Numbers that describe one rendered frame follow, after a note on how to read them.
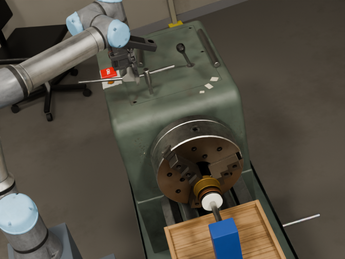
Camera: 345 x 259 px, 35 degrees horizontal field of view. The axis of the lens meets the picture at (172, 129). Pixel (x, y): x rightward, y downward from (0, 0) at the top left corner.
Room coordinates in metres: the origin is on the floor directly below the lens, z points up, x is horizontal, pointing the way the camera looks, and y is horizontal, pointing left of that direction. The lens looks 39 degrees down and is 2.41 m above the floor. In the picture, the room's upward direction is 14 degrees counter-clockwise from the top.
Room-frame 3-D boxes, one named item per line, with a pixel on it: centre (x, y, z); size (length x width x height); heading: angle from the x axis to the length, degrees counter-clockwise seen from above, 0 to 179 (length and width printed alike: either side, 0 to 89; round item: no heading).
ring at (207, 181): (1.27, -0.07, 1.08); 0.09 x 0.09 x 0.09; 3
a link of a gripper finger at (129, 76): (1.58, 0.10, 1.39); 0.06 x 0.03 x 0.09; 94
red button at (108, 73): (1.85, 0.19, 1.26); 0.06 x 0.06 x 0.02; 3
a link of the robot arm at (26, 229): (1.16, 0.51, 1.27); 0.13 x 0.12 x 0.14; 34
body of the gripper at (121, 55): (1.59, 0.10, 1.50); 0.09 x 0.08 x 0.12; 94
